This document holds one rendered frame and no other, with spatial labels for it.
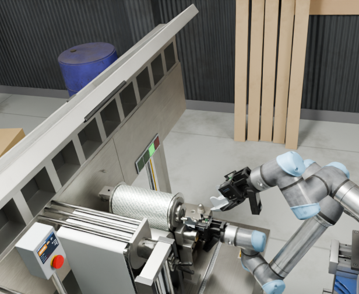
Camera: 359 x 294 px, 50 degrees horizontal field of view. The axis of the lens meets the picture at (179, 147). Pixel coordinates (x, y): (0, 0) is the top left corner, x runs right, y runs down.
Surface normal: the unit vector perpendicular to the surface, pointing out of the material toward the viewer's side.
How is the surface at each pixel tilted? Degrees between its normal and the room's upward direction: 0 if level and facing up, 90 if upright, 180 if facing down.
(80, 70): 90
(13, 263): 90
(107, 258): 90
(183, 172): 0
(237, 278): 0
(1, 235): 0
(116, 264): 90
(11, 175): 57
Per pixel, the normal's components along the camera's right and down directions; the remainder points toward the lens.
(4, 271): 0.92, 0.13
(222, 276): -0.12, -0.81
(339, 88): -0.36, 0.58
